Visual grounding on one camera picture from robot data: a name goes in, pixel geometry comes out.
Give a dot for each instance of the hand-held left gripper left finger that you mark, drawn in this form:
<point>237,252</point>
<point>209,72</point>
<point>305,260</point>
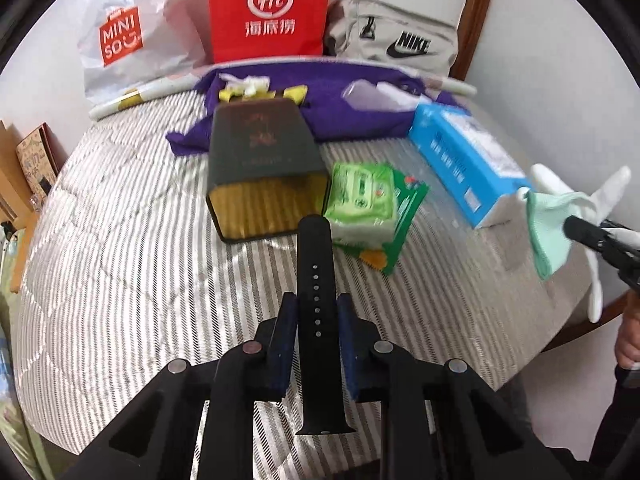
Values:
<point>282,342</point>

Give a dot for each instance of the striped bed blanket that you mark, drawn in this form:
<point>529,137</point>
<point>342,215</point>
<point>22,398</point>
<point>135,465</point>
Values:
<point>125,260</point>

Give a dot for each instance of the framed picture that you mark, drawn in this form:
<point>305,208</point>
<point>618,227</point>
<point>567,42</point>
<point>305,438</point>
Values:
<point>35,160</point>

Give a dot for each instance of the green orange packet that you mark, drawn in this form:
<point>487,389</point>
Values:
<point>407,205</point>

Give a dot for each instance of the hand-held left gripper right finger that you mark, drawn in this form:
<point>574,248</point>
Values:
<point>350,347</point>

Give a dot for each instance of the rolled white poster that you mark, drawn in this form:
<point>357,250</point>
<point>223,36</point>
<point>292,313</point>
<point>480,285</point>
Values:
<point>150,91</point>

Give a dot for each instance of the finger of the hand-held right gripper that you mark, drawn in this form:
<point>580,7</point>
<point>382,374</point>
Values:
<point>585,230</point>

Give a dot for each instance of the wooden desk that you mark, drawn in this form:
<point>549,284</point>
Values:
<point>15,170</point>

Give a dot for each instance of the purple cloth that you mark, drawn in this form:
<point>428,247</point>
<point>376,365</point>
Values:
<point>340,120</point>

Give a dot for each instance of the blue tissue box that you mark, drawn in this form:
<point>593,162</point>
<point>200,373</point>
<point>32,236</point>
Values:
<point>450,160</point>

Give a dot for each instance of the mint green cloth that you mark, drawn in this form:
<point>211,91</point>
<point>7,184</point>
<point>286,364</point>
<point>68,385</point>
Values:
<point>545,230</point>

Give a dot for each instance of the white and green cloth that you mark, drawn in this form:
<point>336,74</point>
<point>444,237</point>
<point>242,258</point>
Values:
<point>612,185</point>

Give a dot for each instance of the white plastic shopping bag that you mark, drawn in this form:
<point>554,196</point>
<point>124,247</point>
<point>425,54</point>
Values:
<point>150,0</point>

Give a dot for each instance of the person's right hand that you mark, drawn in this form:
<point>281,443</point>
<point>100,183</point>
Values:
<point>629,340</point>

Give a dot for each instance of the dark green box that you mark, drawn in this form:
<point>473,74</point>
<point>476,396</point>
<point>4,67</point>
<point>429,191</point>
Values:
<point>260,140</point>

